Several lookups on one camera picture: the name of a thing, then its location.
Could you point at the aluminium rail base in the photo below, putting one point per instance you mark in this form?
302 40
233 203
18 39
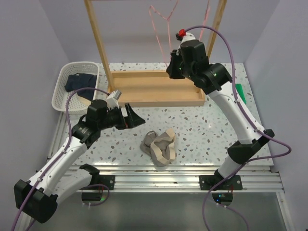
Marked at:
202 139

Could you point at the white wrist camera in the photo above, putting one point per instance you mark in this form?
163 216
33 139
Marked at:
112 99
183 36

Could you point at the white plastic basket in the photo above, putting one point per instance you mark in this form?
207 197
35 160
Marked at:
61 98

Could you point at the pink wire hanger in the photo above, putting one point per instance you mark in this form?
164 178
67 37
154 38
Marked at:
205 19

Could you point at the navy blue underwear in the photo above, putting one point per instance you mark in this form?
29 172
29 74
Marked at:
82 80

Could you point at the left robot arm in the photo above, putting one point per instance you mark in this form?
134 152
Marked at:
40 195

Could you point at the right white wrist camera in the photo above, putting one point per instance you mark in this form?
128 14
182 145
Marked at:
183 36

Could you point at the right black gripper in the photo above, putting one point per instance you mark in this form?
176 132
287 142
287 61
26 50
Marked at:
171 70

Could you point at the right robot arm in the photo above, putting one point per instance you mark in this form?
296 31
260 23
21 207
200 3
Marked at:
216 83

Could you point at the grey beige underwear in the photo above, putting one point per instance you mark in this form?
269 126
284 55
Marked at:
161 148

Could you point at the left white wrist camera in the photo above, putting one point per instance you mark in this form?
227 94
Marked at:
112 99

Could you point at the wooden clothes rack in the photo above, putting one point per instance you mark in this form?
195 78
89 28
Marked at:
147 88

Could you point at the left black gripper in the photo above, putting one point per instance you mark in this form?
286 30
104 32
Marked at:
132 120

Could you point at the green plastic bin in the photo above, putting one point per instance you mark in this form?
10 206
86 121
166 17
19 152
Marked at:
240 91

